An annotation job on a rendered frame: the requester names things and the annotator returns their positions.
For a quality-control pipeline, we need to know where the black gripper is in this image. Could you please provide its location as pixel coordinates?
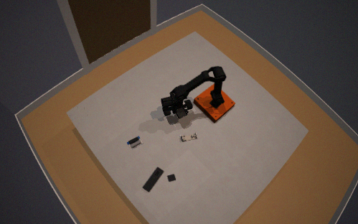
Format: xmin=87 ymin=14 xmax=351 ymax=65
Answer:
xmin=162 ymin=100 xmax=193 ymax=116

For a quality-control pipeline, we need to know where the black rectangular bar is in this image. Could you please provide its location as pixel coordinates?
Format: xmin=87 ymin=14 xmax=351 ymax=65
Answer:
xmin=143 ymin=167 xmax=164 ymax=192

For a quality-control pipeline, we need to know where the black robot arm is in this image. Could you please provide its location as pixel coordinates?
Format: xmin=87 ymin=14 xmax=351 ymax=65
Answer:
xmin=161 ymin=66 xmax=226 ymax=118

